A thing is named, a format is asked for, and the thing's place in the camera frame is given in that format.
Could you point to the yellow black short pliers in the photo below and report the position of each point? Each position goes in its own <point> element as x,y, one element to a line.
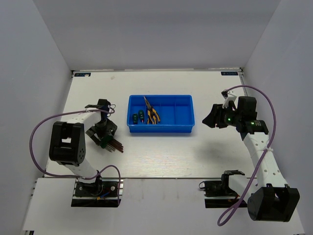
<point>151,120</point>

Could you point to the green hex key set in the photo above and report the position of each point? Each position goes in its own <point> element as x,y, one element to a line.
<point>111,144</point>

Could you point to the blue plastic divided bin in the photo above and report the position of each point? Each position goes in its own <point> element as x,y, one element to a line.
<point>176,113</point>

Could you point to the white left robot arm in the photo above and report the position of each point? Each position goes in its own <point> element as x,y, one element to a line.
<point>68,145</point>

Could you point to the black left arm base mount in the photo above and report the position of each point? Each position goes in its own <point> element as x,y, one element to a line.
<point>108,195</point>

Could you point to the blue label sticker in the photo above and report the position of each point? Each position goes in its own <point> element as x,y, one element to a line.
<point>82,74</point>
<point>229,73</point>

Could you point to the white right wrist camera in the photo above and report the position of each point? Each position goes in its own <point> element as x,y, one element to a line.
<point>229,98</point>

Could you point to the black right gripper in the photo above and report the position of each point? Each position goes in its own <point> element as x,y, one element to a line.
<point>215,116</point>

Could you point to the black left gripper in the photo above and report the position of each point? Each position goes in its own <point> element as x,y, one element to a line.
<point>111,128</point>

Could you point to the blue label sticker left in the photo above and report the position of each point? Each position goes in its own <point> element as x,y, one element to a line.
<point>82,74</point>

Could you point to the yellow black long-nose pliers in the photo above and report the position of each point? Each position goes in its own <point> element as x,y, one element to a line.
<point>152,113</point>

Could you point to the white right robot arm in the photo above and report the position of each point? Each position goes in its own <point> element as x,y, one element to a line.
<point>270,198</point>

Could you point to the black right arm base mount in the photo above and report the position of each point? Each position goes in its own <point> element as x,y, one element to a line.
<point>217,194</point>

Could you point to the blue label sticker right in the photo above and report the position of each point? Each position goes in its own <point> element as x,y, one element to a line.
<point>229,73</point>

